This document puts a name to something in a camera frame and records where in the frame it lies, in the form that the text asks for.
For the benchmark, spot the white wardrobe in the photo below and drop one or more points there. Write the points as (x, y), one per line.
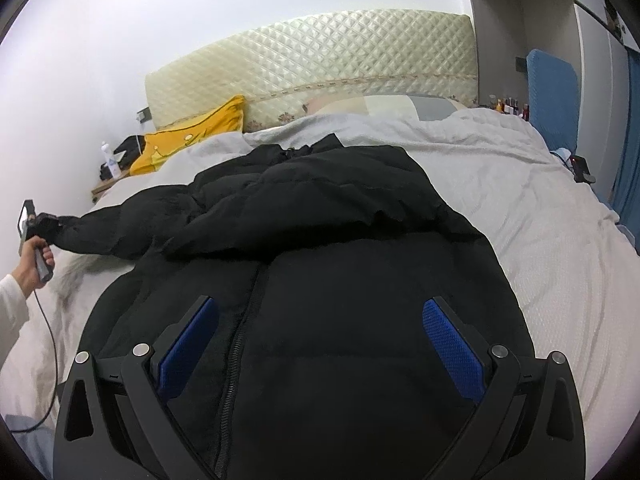
(565, 15)

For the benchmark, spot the cream quilted headboard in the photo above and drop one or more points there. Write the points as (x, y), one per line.
(320, 67)

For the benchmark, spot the blue padded board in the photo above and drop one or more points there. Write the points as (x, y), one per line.
(552, 97)

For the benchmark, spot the yellow pillow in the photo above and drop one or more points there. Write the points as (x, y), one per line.
(190, 135)

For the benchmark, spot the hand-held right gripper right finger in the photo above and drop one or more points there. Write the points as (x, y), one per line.
(452, 347)

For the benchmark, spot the white plastic bottle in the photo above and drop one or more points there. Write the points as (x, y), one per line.
(111, 157)

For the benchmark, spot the black and red device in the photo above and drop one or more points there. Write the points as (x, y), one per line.
(580, 167)

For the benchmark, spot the black bag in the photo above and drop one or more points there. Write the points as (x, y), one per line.
(127, 147)

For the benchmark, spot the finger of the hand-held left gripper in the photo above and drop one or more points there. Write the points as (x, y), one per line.
(64, 225)

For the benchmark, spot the wooden nightstand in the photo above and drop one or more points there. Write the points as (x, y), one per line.
(102, 189)

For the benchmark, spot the black puffer jacket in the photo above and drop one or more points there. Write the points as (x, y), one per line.
(320, 280)

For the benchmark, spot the person's left forearm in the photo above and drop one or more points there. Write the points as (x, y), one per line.
(11, 310)

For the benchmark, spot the person's left hand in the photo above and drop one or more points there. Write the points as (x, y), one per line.
(33, 266)

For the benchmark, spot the white bed blanket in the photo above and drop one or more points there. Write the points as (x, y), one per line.
(525, 240)

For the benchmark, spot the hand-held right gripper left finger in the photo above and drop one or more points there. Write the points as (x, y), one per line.
(186, 341)

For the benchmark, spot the patchwork pillow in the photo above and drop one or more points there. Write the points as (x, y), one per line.
(385, 106)

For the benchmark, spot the blue curtain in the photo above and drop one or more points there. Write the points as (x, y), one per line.
(627, 135)

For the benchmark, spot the group of cosmetic bottles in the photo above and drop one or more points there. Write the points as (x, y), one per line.
(510, 106)

